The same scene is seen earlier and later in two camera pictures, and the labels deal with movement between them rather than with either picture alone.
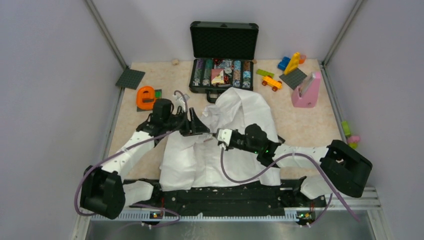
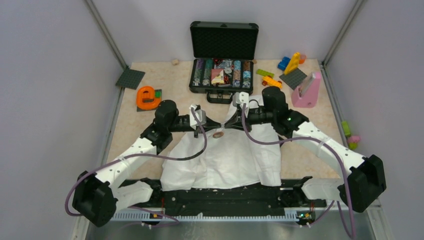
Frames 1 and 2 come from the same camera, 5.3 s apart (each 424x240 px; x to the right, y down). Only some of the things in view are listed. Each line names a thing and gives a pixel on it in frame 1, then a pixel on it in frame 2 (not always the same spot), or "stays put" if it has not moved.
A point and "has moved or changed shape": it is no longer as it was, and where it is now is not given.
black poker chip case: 222,54 stays put
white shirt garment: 197,161 has moved or changed shape
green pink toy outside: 353,141 stays put
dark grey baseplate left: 130,78 stays put
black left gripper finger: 197,126 -> 210,125
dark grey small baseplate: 139,110 stays put
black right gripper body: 240,142 -> 259,116
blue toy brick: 283,64 stays put
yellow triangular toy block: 293,63 stays put
